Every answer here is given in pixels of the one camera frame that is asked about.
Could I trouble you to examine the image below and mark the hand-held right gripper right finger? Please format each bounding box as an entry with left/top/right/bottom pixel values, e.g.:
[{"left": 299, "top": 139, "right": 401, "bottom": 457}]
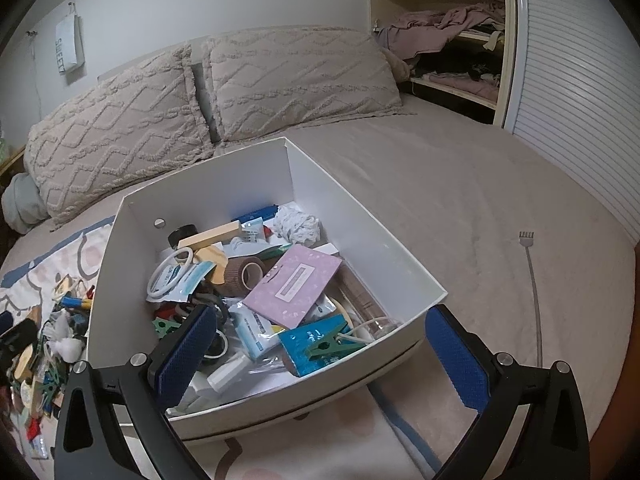
[{"left": 425, "top": 304, "right": 591, "bottom": 480}]

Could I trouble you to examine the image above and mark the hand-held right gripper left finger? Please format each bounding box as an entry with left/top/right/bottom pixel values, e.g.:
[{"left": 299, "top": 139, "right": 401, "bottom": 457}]
[{"left": 54, "top": 304, "right": 218, "bottom": 480}]

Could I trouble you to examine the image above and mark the white ring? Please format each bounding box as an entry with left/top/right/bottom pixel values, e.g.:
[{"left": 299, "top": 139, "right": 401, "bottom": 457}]
[{"left": 146, "top": 249, "right": 196, "bottom": 301}]

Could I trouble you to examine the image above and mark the blue tissue packet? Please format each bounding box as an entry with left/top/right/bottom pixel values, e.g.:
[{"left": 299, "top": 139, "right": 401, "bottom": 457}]
[{"left": 279, "top": 315, "right": 353, "bottom": 377}]

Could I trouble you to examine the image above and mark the white storage box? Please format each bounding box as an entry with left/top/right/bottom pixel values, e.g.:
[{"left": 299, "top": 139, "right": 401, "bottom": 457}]
[{"left": 86, "top": 136, "right": 447, "bottom": 443}]

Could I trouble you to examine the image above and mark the small white bottle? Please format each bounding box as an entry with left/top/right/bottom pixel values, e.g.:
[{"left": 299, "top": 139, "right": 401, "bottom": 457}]
[{"left": 207, "top": 352, "right": 251, "bottom": 393}]

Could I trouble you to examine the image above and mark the blue white medicine sachet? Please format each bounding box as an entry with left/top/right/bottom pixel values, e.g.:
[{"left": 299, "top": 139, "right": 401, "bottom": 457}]
[{"left": 150, "top": 262, "right": 213, "bottom": 303}]

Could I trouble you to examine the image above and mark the brown bandage roll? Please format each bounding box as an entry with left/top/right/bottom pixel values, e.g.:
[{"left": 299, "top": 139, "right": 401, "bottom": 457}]
[{"left": 222, "top": 256, "right": 268, "bottom": 297}]

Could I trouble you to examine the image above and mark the metal back scratcher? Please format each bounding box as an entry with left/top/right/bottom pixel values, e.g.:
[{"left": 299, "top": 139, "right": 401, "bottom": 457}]
[{"left": 517, "top": 230, "right": 546, "bottom": 361}]

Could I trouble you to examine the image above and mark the clear plastic tube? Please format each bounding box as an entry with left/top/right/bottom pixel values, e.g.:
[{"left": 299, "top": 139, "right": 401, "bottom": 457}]
[{"left": 332, "top": 265, "right": 401, "bottom": 341}]

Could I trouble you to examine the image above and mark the grey bundled blanket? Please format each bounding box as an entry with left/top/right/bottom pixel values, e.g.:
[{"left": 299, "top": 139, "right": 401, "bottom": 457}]
[{"left": 1, "top": 172, "right": 48, "bottom": 233}]

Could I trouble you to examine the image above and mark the black tape roll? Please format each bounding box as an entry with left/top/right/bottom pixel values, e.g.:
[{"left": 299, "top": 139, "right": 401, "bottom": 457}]
[{"left": 167, "top": 225, "right": 201, "bottom": 250}]

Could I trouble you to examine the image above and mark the wooden block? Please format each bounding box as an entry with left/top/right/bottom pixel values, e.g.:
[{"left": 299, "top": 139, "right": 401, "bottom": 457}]
[{"left": 177, "top": 221, "right": 243, "bottom": 251}]

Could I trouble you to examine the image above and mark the pink packet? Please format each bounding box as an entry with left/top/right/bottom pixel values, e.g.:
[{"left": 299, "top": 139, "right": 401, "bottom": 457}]
[{"left": 242, "top": 245, "right": 343, "bottom": 328}]

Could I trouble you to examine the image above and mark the green clothes peg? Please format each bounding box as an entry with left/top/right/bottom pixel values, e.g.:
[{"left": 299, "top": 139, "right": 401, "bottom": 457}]
[{"left": 305, "top": 329, "right": 351, "bottom": 361}]

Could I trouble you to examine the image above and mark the printed blanket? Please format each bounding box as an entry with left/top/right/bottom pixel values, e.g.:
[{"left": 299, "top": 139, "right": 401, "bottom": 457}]
[{"left": 0, "top": 215, "right": 436, "bottom": 480}]

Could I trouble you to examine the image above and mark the white lace cloth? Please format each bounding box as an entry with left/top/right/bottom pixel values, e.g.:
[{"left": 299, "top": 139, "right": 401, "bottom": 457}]
[{"left": 272, "top": 205, "right": 321, "bottom": 247}]

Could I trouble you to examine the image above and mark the beige textured pillow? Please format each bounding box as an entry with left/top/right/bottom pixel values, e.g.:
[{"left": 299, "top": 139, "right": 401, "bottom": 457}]
[
  {"left": 202, "top": 27, "right": 403, "bottom": 143},
  {"left": 25, "top": 44, "right": 213, "bottom": 231}
]

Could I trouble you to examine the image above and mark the white hanging tissue bag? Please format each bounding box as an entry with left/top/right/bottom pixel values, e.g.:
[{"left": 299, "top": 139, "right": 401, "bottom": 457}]
[{"left": 54, "top": 14, "right": 86, "bottom": 76}]

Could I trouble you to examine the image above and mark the white louvre door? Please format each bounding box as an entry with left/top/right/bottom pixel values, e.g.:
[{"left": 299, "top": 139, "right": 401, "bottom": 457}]
[{"left": 502, "top": 0, "right": 640, "bottom": 246}]

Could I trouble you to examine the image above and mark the pink clothes pile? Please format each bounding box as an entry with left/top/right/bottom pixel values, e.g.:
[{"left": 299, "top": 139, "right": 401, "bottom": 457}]
[{"left": 375, "top": 2, "right": 506, "bottom": 58}]

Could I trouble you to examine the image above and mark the white hanging cable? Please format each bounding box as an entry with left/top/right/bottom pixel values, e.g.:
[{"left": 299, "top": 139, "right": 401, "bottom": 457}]
[{"left": 29, "top": 31, "right": 44, "bottom": 121}]

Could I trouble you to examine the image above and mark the wall closet shelf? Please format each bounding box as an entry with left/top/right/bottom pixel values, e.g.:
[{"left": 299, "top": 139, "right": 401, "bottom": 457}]
[{"left": 367, "top": 0, "right": 516, "bottom": 126}]

